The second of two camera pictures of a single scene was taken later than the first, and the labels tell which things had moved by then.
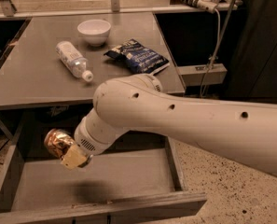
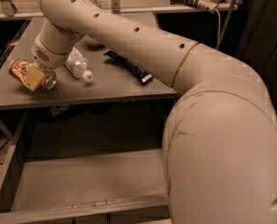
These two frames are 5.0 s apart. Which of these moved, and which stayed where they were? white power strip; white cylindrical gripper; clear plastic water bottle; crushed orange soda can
Moved: crushed orange soda can; white cylindrical gripper
Stayed: clear plastic water bottle; white power strip
